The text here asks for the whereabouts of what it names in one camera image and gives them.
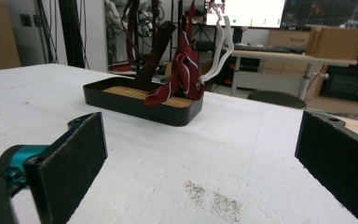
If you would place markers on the desk with grey legs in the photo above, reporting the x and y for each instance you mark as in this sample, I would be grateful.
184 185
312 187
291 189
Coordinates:
292 57

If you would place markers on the dark monitor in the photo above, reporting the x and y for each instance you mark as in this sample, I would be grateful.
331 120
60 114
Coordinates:
326 12

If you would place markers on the white foam mat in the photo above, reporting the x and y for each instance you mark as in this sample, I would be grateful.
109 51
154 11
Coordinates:
167 155

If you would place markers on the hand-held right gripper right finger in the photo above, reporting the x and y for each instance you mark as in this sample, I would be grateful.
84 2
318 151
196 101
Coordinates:
338 161

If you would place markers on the cardboard box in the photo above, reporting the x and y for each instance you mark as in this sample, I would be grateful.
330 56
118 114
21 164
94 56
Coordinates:
335 43

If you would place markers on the black round stool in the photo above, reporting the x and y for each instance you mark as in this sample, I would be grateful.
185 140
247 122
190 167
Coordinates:
276 99

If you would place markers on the plain dark red bow tie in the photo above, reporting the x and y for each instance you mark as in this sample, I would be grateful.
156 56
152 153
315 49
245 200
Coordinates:
154 56

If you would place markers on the black wall sockets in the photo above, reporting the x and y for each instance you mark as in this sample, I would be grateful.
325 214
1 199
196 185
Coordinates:
30 20

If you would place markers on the black rack with wooden tray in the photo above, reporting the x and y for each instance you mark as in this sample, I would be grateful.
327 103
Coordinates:
130 104

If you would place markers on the striped dark red bow tie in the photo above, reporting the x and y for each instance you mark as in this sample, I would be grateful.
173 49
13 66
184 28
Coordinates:
185 71

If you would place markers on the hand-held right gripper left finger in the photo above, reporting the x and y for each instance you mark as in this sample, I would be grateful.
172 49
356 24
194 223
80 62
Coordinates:
68 168

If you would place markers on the bright monitor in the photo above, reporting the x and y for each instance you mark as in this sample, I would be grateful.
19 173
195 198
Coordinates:
248 12

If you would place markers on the light wood drawer cabinet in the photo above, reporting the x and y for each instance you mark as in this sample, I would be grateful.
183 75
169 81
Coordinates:
289 39

